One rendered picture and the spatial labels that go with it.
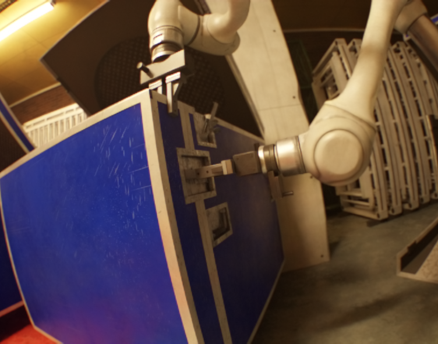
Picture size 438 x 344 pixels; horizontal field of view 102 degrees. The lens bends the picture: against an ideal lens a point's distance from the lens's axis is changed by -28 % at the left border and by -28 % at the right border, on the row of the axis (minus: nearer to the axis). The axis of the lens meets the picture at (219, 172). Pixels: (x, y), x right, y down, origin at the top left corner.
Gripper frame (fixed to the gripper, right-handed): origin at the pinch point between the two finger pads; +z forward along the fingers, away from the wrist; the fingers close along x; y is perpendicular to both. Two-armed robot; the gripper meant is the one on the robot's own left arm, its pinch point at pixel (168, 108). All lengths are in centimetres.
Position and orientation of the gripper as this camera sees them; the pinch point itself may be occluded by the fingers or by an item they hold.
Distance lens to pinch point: 57.5
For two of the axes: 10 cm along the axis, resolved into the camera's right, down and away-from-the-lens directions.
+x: 9.1, -1.8, -3.8
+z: 1.1, 9.7, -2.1
